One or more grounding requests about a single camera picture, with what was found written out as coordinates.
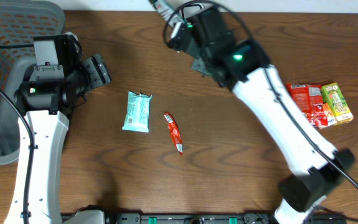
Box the orange tissue pack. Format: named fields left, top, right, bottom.
left=320, top=103, right=337, bottom=129

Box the grey plastic basket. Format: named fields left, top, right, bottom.
left=0, top=0, right=65, bottom=165

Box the green white glove package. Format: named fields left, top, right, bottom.
left=149, top=0, right=185, bottom=27

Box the slim red snack packet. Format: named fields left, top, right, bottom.
left=164, top=112, right=183, bottom=156

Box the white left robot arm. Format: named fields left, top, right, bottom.
left=5, top=32, right=111, bottom=223

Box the red chips bag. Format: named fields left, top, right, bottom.
left=287, top=83, right=328, bottom=127

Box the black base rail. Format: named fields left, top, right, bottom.
left=60, top=203, right=347, bottom=224

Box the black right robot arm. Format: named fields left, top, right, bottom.
left=163, top=1, right=355, bottom=223

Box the light green wipes pack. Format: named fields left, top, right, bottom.
left=122, top=91, right=153, bottom=133

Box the green tea carton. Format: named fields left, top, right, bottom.
left=321, top=83, right=354, bottom=124

